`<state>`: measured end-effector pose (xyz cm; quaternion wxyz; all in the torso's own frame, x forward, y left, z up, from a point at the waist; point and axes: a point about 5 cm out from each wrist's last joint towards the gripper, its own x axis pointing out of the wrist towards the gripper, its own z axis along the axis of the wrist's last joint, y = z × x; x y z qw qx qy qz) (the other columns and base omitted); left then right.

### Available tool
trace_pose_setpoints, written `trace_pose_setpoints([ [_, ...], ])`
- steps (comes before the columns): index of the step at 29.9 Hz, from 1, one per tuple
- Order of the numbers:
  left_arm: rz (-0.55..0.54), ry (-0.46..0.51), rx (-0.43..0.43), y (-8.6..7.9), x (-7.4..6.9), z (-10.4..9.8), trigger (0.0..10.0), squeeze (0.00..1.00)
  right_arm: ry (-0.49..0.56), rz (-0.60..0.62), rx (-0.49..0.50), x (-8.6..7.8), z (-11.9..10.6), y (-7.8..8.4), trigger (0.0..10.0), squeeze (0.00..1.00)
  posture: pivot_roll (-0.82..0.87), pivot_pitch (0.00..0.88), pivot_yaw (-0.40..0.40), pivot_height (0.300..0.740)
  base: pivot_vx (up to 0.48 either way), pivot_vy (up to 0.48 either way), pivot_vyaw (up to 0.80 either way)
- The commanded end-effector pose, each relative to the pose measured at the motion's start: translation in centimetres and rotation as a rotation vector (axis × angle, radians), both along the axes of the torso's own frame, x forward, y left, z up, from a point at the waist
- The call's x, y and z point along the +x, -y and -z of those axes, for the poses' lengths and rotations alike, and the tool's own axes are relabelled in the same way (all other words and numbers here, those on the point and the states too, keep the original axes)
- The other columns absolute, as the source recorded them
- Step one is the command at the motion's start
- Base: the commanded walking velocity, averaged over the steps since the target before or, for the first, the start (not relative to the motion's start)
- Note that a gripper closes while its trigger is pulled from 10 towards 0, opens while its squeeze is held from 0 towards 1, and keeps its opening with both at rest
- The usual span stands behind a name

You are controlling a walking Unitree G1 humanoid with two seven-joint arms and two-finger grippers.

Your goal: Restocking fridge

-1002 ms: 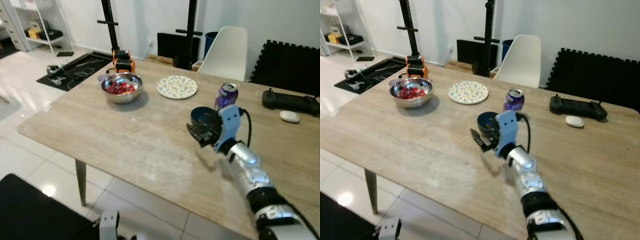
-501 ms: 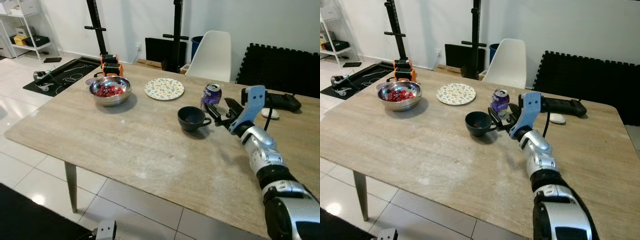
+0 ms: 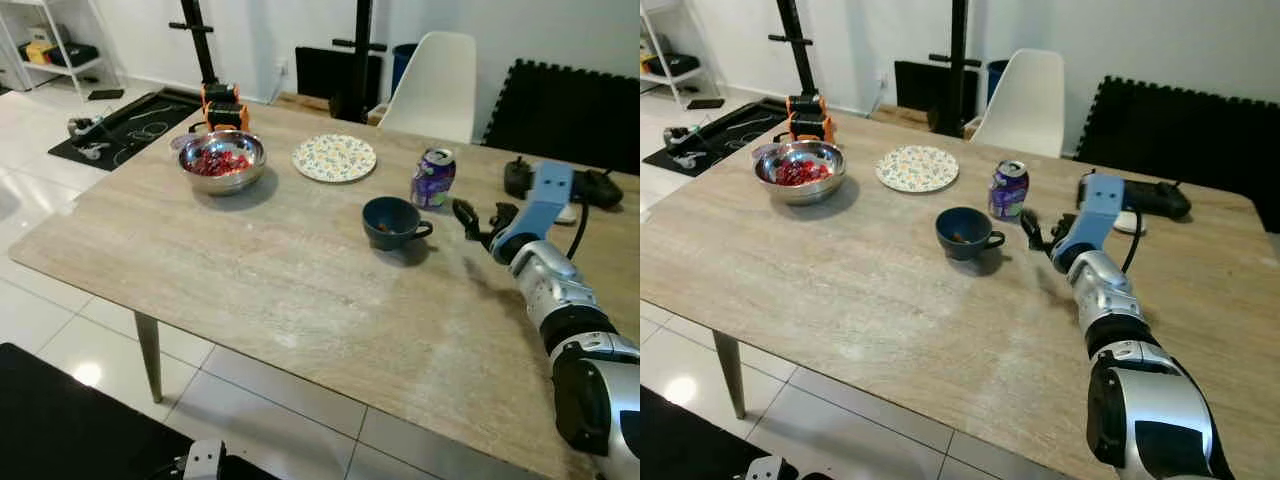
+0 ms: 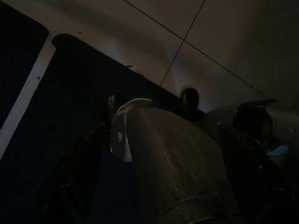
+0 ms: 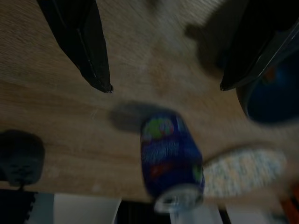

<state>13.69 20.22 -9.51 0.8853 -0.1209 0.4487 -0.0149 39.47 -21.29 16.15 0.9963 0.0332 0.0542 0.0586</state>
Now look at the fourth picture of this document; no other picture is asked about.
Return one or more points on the black robot left foot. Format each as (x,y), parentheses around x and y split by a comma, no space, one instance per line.
(114,105)

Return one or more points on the black floor mat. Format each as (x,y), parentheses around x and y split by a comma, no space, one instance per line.
(70,93)
(14,58)

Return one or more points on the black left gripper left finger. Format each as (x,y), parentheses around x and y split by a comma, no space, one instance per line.
(79,182)

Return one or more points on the black robot right foot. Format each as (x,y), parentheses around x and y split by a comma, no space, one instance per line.
(189,100)

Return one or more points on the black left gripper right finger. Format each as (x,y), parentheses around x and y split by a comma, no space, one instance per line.
(257,186)

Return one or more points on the black robot foot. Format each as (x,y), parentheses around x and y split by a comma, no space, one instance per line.
(114,105)
(189,100)

